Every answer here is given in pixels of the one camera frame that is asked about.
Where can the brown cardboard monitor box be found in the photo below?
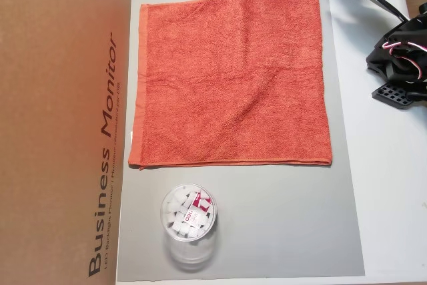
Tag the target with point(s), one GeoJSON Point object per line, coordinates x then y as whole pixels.
{"type": "Point", "coordinates": [50, 115]}

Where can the grey plastic mat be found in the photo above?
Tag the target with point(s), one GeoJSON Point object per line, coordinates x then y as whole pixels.
{"type": "Point", "coordinates": [267, 215]}

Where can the red white label card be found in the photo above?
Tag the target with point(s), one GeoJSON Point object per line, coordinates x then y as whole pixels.
{"type": "Point", "coordinates": [195, 213]}

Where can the orange terry towel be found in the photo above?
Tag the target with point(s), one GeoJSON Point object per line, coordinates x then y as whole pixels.
{"type": "Point", "coordinates": [227, 81]}

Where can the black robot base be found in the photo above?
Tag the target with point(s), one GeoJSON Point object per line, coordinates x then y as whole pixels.
{"type": "Point", "coordinates": [390, 95]}

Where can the clear jar of white cubes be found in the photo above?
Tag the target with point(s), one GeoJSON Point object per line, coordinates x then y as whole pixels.
{"type": "Point", "coordinates": [187, 228]}

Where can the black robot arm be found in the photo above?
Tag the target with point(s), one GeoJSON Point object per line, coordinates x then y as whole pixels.
{"type": "Point", "coordinates": [400, 34]}

